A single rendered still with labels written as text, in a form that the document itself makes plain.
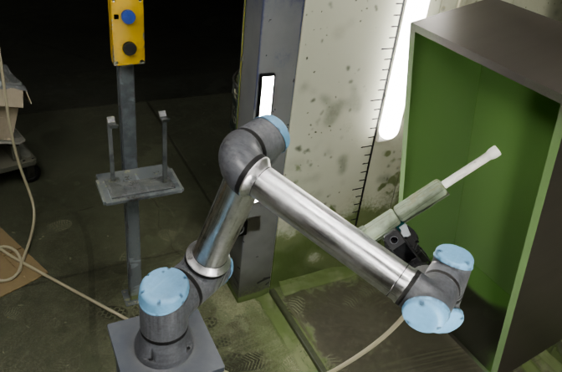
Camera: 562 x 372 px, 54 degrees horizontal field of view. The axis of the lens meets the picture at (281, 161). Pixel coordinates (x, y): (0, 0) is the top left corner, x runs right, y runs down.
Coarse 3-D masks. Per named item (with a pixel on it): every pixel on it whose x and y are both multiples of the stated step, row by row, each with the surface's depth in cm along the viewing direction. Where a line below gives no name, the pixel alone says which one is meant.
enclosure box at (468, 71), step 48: (432, 48) 185; (480, 48) 156; (528, 48) 153; (432, 96) 197; (480, 96) 208; (528, 96) 187; (432, 144) 211; (480, 144) 217; (528, 144) 194; (480, 192) 227; (528, 192) 202; (432, 240) 246; (480, 240) 237; (528, 240) 160; (480, 288) 236; (528, 288) 174; (480, 336) 217; (528, 336) 194
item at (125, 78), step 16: (128, 80) 218; (128, 96) 221; (128, 112) 225; (128, 128) 229; (128, 144) 232; (128, 160) 236; (128, 208) 249; (128, 224) 253; (128, 240) 258; (128, 256) 263; (128, 272) 271; (128, 288) 279
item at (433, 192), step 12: (480, 156) 151; (492, 156) 149; (468, 168) 151; (444, 180) 153; (456, 180) 152; (420, 192) 155; (432, 192) 152; (444, 192) 152; (408, 204) 154; (420, 204) 153; (432, 204) 154; (384, 216) 157; (396, 216) 156; (408, 216) 155; (360, 228) 158; (372, 228) 157; (384, 228) 156; (396, 228) 161; (384, 240) 159
